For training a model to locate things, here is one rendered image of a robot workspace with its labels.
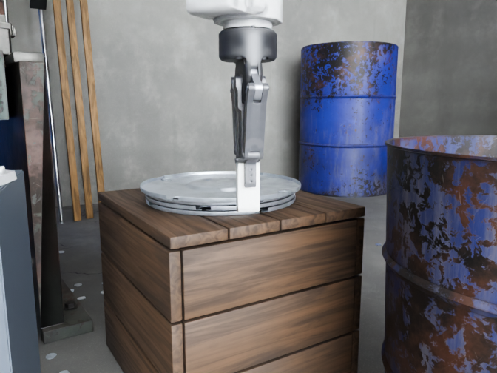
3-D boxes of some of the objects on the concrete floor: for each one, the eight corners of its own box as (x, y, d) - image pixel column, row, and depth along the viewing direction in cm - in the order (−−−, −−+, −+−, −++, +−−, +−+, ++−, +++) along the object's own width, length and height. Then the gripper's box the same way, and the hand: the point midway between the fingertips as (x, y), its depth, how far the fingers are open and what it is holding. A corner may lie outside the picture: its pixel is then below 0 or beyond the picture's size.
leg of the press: (93, 331, 109) (67, -79, 93) (41, 345, 103) (4, -93, 87) (29, 239, 184) (8, 3, 169) (-4, 244, 178) (-28, -1, 162)
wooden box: (358, 381, 89) (366, 206, 83) (175, 459, 69) (168, 237, 63) (249, 306, 123) (249, 177, 116) (106, 344, 103) (97, 192, 97)
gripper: (291, 21, 53) (288, 220, 57) (264, 38, 66) (262, 200, 70) (227, 19, 52) (228, 224, 56) (211, 36, 64) (214, 202, 68)
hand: (248, 186), depth 62 cm, fingers closed
